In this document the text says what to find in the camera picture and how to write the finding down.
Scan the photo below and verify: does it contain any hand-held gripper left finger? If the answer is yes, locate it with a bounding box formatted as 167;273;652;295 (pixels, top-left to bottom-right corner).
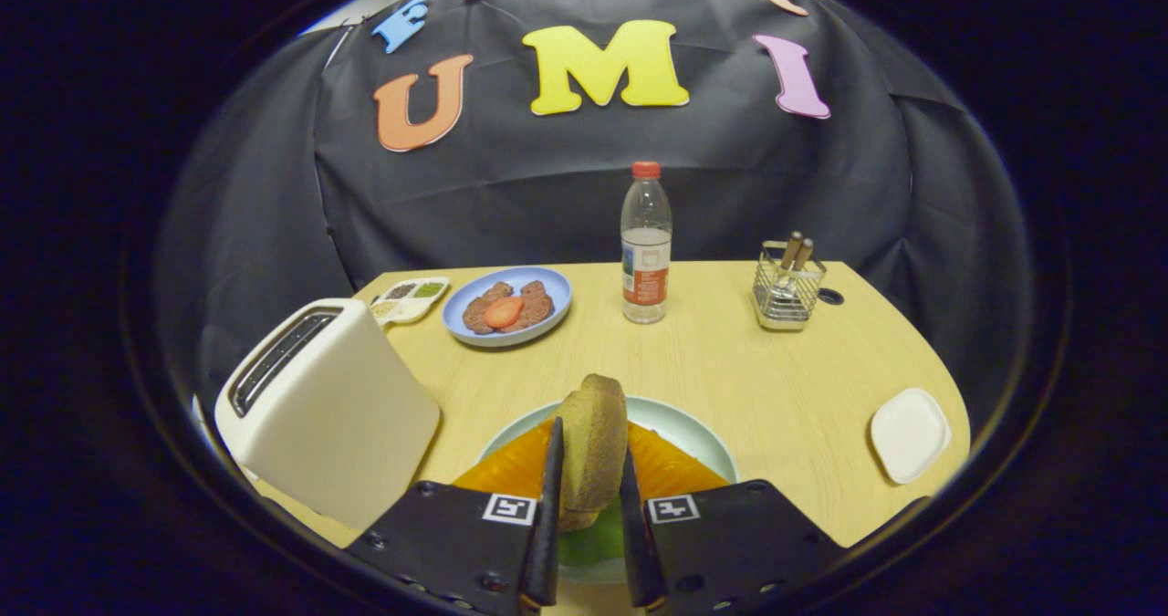
344;417;565;616

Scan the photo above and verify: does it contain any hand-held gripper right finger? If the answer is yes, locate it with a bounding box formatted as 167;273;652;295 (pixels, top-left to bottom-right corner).
620;422;846;616

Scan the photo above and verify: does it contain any green lettuce leaf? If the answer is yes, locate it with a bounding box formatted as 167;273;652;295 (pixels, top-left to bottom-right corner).
558;496;627;568

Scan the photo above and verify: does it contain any brown bread slice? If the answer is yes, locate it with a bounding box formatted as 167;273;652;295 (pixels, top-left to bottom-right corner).
558;373;630;534

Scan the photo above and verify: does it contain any pale green plate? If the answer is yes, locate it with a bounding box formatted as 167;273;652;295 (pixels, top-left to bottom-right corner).
476;394;739;587

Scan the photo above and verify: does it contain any white toaster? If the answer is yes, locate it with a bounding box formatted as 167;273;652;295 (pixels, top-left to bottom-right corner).
214;298;443;533

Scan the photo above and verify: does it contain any white square dish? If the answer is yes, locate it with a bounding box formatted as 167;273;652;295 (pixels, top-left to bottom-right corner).
869;387;953;486

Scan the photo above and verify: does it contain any brown meat patty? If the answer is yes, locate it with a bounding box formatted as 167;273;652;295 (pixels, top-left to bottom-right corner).
461;281;515;336
510;279;556;330

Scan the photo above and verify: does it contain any white seasoning tray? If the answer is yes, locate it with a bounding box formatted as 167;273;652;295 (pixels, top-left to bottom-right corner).
370;276;451;328

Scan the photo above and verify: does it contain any blue plate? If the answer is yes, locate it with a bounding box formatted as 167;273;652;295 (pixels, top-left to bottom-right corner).
441;266;574;350

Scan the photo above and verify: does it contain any clear water bottle red cap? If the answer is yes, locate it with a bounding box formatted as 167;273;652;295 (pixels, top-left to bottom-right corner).
620;161;674;326

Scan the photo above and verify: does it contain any wire utensil holder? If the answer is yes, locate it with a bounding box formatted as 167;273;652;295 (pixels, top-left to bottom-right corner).
752;239;829;332

